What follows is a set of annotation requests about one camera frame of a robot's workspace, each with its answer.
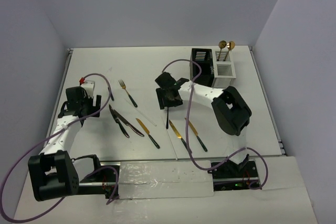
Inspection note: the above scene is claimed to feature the black spoon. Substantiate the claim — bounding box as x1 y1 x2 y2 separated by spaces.
166 108 169 130

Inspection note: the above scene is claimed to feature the gold knife green handle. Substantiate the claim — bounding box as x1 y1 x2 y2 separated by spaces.
169 120 188 150
136 118 161 149
188 121 208 152

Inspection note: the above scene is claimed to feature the gold spoon green handle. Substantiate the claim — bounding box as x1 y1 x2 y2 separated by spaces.
224 41 236 61
216 40 227 61

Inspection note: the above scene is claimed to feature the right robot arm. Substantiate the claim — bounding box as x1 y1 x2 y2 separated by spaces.
155 71 252 177

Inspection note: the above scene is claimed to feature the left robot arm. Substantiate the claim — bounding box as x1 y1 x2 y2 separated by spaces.
28 81 101 201

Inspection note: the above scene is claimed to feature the black steak knife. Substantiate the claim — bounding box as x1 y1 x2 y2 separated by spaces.
114 110 144 137
109 104 130 138

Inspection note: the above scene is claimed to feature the white chopstick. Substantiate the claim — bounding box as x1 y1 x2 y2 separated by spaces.
161 117 178 161
124 98 157 126

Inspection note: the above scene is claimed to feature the black utensil container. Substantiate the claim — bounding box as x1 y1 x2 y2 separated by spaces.
191 48 214 87

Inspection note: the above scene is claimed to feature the white utensil container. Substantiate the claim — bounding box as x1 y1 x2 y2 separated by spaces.
212 50 236 88

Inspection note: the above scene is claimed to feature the silver tape sheet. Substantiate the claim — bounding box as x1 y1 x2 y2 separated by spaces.
118 161 214 199

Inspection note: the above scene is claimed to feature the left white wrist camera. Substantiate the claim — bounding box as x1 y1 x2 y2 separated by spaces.
79 78 95 99

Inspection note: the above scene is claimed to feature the white fork green handle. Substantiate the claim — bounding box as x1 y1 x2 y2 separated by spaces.
109 89 114 101

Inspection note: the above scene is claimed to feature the gold fork green handle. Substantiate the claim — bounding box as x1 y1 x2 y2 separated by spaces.
118 79 138 108

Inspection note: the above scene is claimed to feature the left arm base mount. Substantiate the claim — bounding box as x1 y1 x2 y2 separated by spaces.
71 154 120 200

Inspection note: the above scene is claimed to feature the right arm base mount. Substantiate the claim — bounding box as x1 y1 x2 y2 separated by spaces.
208 156 260 191

